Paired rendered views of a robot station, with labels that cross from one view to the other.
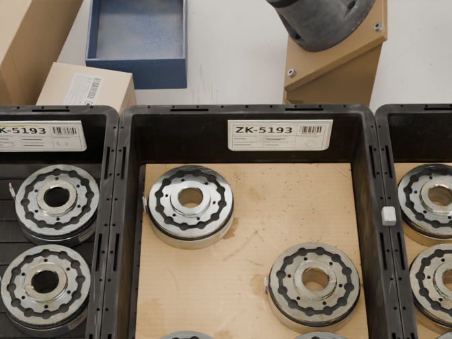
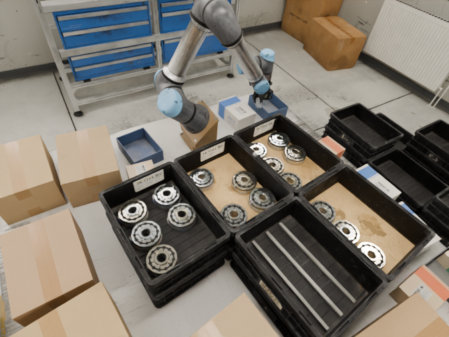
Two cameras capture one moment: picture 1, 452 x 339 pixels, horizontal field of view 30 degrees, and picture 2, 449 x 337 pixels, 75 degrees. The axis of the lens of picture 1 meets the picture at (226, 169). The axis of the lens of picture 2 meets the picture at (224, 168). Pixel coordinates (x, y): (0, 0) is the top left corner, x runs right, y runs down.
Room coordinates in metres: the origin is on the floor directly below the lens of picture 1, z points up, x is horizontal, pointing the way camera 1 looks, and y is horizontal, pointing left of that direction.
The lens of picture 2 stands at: (-0.09, 0.48, 1.78)
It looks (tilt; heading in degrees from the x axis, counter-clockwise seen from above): 48 degrees down; 319
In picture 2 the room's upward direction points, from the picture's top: 6 degrees clockwise
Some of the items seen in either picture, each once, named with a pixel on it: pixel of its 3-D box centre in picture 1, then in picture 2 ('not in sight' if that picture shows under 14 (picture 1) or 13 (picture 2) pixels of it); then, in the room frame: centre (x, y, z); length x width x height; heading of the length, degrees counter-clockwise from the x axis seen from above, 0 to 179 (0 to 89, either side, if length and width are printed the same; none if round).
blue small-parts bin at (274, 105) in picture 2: not in sight; (267, 105); (0.89, -0.67, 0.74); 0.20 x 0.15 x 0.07; 174
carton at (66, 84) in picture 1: (81, 125); (144, 180); (0.75, 0.21, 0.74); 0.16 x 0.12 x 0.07; 169
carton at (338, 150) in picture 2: not in sight; (324, 152); (0.42, -0.65, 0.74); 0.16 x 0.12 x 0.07; 90
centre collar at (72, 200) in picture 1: (57, 197); (166, 193); (0.54, 0.20, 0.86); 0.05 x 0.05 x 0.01
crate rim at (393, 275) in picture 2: not in sight; (363, 214); (0.03, -0.32, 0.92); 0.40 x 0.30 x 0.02; 0
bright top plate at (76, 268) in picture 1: (46, 284); (182, 214); (0.43, 0.20, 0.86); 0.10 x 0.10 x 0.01
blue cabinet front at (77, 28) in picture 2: not in sight; (111, 42); (2.35, -0.26, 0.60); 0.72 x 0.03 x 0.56; 84
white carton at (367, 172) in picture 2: not in sight; (371, 188); (0.13, -0.65, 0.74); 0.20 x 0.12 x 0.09; 175
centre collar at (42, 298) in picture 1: (45, 282); (182, 214); (0.43, 0.20, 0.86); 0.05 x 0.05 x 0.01
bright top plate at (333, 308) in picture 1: (314, 282); (244, 180); (0.43, -0.10, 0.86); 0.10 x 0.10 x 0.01
